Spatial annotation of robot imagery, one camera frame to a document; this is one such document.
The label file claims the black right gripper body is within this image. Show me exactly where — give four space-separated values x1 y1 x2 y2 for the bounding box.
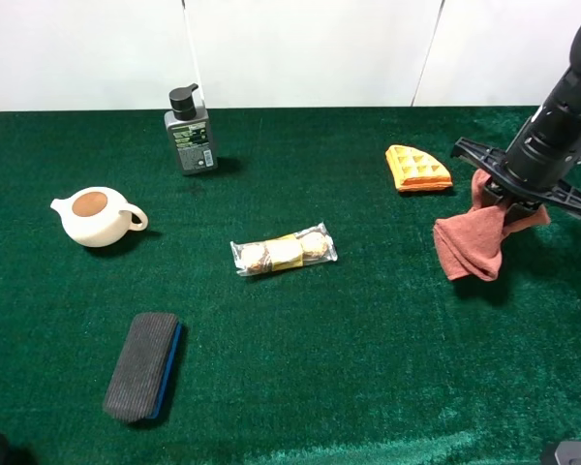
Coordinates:
451 138 581 219

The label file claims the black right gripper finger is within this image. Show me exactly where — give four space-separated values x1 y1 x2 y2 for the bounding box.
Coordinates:
504 201 537 227
481 176 507 207

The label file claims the reddish-brown towel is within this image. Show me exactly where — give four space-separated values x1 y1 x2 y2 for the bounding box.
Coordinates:
433 170 551 282

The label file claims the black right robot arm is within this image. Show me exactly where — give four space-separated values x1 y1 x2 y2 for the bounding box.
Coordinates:
451 26 581 225

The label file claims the grey object bottom right corner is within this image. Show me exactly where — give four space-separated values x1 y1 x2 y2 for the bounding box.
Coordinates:
540 441 581 465

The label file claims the orange waffle toy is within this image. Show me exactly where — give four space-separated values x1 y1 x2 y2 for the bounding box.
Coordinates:
385 144 453 193

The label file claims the wrapped pastry snack pack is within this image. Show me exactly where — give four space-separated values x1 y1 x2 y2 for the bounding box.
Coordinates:
230 223 338 277

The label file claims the green velvet table cloth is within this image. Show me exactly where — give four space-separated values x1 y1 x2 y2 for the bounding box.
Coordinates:
0 108 581 464

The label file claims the grey pump soap bottle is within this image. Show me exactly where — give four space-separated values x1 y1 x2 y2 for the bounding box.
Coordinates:
164 83 218 176

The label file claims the grey blue whiteboard eraser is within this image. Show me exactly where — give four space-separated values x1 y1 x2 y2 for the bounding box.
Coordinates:
103 312 182 423

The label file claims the cream ceramic teapot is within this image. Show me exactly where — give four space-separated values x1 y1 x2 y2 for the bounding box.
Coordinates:
50 186 149 248

